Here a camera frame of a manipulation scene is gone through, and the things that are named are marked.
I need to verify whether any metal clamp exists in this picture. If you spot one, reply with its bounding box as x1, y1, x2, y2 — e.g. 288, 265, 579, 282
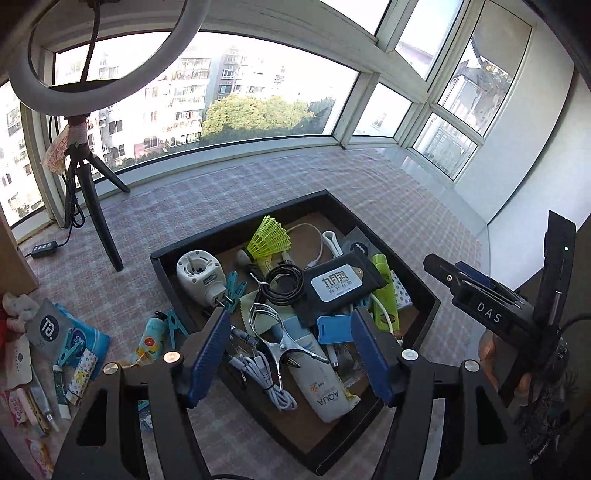
248, 302, 331, 385

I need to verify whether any grey sachet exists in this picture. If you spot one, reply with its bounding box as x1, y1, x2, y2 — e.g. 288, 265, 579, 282
23, 298, 75, 356

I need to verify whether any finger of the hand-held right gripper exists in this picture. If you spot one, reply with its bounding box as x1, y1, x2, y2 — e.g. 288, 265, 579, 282
454, 261, 525, 302
423, 253, 467, 301

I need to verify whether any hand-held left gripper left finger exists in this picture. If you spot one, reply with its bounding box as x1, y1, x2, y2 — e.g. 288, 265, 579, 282
51, 308, 232, 480

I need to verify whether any teal clothes clip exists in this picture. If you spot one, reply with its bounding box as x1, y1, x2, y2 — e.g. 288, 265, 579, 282
225, 271, 250, 315
165, 309, 190, 350
55, 329, 86, 368

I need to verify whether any white window frame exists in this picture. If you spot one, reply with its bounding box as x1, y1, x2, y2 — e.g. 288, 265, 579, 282
0, 0, 578, 241

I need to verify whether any white slim tube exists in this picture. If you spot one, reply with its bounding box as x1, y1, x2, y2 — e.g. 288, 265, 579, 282
30, 369, 61, 433

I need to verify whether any black pouch with white label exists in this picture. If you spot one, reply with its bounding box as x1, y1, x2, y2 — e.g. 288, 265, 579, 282
288, 256, 389, 326

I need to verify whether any black tripod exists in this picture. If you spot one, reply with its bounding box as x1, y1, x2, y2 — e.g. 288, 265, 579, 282
62, 114, 131, 272

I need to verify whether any clear plastic packet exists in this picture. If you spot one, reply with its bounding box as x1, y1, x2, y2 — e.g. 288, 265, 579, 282
329, 343, 366, 389

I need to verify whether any pale plush toy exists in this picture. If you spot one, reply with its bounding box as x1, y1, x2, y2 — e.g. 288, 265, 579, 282
0, 291, 40, 334

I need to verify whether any white round plug device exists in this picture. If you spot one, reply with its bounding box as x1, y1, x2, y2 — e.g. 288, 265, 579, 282
176, 249, 228, 306

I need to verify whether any white sachet with purple logo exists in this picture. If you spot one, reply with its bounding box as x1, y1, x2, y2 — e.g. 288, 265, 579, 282
4, 334, 33, 391

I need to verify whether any coiled black cable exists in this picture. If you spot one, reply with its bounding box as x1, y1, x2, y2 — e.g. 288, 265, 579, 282
259, 265, 308, 305

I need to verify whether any patterned small tube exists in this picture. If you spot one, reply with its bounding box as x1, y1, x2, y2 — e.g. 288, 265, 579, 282
64, 348, 99, 407

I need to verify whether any white charging cable bundle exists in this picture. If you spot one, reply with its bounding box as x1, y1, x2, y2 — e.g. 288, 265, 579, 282
228, 340, 299, 413

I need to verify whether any black inline light controller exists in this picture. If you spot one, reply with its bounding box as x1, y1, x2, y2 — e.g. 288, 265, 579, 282
31, 239, 60, 260

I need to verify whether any white looped cable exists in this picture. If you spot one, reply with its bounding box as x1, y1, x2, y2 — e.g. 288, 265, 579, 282
285, 223, 325, 269

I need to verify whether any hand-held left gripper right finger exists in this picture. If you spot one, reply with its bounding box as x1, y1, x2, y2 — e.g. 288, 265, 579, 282
349, 308, 542, 480

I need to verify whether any white sunscreen tube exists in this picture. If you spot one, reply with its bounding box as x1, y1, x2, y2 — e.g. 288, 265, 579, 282
276, 318, 361, 424

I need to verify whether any green cleaning cloth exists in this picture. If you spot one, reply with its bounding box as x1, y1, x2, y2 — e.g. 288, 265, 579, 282
230, 290, 288, 334

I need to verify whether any pink and yellow packet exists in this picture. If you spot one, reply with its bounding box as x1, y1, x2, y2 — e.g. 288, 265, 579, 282
25, 438, 55, 479

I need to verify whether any blue card holder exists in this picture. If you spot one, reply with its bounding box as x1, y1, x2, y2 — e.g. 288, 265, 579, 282
316, 314, 356, 346

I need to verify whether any person's right hand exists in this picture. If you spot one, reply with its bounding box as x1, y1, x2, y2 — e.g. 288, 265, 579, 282
478, 330, 533, 407

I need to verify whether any polka dot small box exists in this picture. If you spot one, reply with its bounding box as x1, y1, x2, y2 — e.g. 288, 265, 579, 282
390, 270, 413, 311

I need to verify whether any yellow-green shuttlecock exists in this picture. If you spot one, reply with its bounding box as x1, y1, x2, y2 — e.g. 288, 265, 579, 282
237, 215, 293, 268

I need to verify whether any cardboard box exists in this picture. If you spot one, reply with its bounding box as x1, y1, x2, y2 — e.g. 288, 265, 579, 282
0, 202, 39, 297

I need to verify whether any black tray container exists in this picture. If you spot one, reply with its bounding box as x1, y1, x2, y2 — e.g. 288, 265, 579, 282
150, 189, 443, 477

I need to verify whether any small teal printed bottle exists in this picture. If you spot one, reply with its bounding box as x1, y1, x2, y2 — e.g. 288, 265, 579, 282
132, 311, 168, 366

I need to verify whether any black light cable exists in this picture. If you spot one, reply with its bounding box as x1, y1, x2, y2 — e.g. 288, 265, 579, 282
50, 114, 87, 246

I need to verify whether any black packet with round label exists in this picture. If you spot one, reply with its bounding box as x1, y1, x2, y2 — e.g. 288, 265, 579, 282
344, 226, 382, 262

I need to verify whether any white ring light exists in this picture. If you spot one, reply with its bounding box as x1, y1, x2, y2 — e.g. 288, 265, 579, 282
8, 0, 199, 114

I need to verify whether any green and white tube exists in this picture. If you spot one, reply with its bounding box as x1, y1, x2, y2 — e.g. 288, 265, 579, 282
51, 364, 73, 420

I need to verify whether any blue tissue packet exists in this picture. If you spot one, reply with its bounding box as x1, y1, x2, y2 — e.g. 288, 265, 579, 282
52, 302, 112, 371

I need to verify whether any person's dark printed clothing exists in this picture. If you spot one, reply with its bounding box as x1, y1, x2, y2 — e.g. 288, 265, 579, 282
505, 355, 591, 480

